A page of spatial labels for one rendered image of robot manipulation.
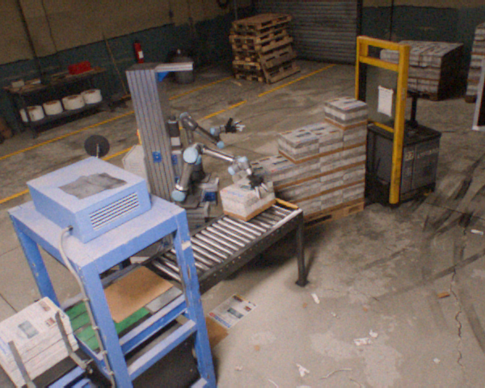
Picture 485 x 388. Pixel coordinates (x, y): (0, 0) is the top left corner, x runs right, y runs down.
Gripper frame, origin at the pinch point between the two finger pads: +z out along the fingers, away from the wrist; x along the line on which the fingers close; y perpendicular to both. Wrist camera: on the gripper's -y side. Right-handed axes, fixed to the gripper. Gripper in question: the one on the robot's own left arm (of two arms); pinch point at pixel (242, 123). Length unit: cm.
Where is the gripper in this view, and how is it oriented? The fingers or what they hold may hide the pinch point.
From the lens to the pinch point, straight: 478.1
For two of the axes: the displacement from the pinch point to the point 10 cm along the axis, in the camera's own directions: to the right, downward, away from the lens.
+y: 0.6, 8.1, 5.8
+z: 9.5, -2.2, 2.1
